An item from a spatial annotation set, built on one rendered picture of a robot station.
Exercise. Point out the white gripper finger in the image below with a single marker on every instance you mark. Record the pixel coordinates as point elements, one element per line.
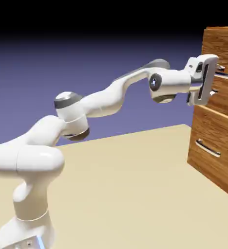
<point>220,67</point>
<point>213,92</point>

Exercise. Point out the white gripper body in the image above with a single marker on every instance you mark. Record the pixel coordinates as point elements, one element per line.
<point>210,77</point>

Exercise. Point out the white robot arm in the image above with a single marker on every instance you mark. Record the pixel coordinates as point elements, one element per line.
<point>98,103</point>

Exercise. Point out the wooden drawer front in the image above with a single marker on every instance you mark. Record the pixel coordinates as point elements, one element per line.
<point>225,48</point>
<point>209,171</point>

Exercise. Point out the wooden cabinet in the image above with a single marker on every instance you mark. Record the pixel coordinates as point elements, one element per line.
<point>219,120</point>

